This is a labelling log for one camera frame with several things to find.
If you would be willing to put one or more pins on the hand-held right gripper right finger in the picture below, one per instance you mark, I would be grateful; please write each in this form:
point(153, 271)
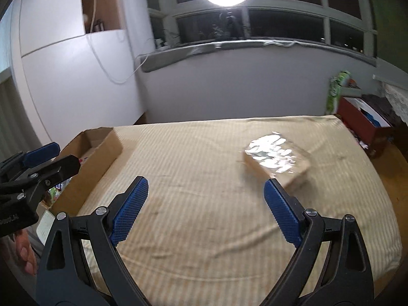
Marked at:
point(282, 212)

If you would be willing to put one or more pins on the striped beige tablecloth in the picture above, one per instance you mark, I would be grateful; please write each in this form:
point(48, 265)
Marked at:
point(197, 204)

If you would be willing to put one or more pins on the red storage box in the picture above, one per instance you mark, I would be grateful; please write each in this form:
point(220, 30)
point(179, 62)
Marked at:
point(360, 127)

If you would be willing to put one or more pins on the green printed bag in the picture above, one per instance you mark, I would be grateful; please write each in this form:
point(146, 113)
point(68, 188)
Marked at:
point(336, 92)

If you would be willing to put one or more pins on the grey window sill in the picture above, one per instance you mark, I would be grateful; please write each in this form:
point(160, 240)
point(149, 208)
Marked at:
point(223, 49)

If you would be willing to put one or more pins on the clear-wrapped cracker package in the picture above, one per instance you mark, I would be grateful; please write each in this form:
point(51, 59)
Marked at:
point(277, 156)

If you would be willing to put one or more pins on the person's left hand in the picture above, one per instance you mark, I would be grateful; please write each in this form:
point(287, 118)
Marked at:
point(27, 251)

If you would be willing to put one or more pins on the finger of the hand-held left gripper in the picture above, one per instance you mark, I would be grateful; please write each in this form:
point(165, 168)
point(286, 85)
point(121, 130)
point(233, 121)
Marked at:
point(60, 169)
point(43, 153)

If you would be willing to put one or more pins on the white lace cloth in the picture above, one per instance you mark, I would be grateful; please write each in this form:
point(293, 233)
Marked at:
point(397, 102)

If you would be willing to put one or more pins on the wooden wall niche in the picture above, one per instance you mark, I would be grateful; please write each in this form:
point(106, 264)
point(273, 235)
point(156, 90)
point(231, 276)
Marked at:
point(106, 3)

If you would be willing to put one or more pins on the brown cardboard box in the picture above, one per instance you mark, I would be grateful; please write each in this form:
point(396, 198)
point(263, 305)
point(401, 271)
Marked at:
point(92, 172)

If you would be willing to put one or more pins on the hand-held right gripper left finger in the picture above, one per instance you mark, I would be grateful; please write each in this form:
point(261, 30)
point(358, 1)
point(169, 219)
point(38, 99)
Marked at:
point(130, 210)

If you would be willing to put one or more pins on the dark folded clothes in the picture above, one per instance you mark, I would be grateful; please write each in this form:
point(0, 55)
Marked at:
point(379, 106)

